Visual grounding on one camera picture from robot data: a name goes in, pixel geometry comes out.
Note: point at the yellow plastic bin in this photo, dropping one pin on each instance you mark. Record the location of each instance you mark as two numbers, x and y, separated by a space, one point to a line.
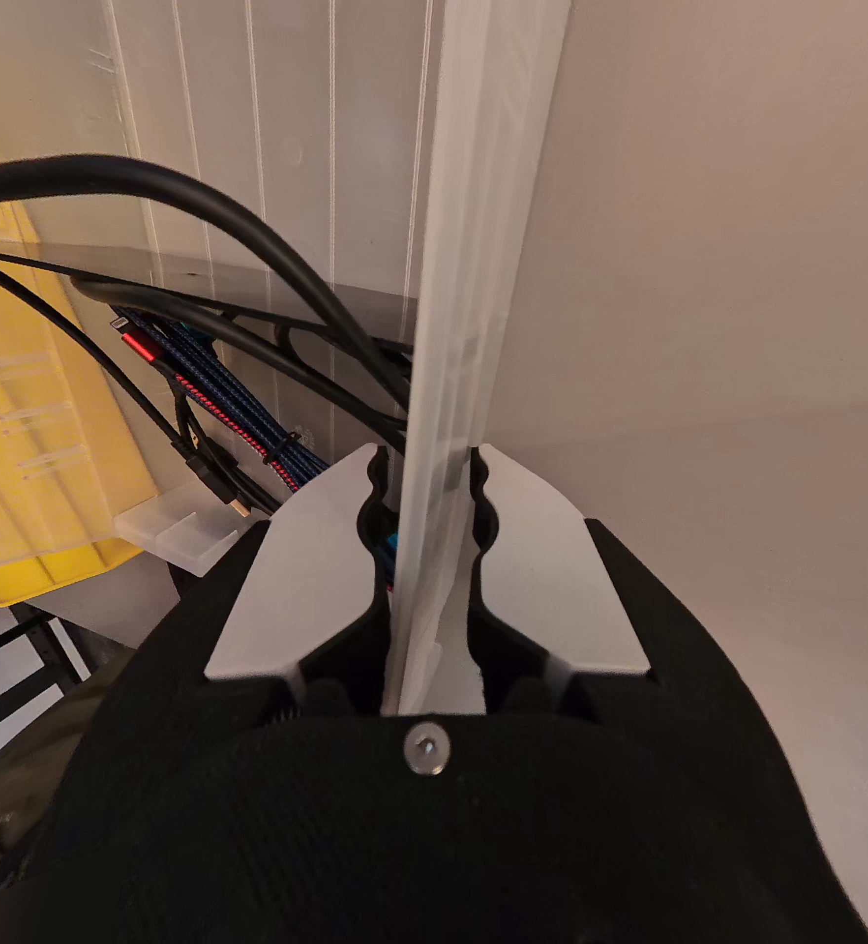
36 487

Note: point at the clear plastic bin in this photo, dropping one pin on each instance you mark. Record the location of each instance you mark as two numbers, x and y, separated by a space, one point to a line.
478 221

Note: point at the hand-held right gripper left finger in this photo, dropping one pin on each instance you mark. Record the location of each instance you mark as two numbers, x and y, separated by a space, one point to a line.
294 590

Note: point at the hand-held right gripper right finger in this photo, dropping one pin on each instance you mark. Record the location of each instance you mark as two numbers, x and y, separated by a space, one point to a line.
559 590

